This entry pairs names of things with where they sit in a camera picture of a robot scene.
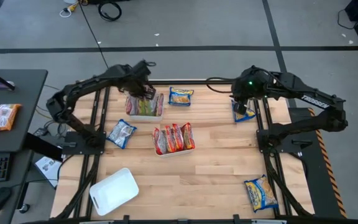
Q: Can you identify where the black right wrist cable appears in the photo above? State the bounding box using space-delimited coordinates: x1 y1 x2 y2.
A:
205 76 239 94

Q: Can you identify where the white plastic bin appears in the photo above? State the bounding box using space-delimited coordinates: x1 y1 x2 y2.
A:
125 92 165 123
152 123 196 158
88 167 140 217

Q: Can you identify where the orange ramen packet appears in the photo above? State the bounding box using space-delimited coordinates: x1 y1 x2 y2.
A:
0 103 22 134

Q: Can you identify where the blue soy sauce ramen packet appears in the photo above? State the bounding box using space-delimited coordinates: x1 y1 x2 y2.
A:
231 99 257 123
106 118 138 149
244 174 279 214
168 86 195 107

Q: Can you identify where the black aluminium table frame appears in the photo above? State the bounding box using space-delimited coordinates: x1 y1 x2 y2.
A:
54 79 315 224

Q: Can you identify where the coiled black cable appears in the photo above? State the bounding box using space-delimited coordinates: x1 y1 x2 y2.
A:
97 1 123 22

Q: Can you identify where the red beef ramen packet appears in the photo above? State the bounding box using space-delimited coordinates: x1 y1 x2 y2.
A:
152 126 167 156
180 122 196 151
163 124 177 153
172 123 185 152

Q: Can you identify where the long black floor cable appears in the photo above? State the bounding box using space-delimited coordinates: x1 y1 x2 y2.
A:
78 0 111 70

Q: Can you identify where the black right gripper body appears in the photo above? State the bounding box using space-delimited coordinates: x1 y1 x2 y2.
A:
232 99 249 116

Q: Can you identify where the black desk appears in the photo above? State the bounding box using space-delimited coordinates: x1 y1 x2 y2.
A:
0 68 48 224

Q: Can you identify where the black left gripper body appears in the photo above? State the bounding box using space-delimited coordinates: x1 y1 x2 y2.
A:
128 79 157 100

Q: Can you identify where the white printed paper sheet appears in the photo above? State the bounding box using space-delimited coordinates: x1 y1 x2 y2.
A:
34 155 62 189

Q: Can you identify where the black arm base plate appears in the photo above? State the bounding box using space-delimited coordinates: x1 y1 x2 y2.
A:
61 130 107 156
256 129 313 154

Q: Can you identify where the white cable with yellow plug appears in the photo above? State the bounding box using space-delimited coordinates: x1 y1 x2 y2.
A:
59 0 80 19

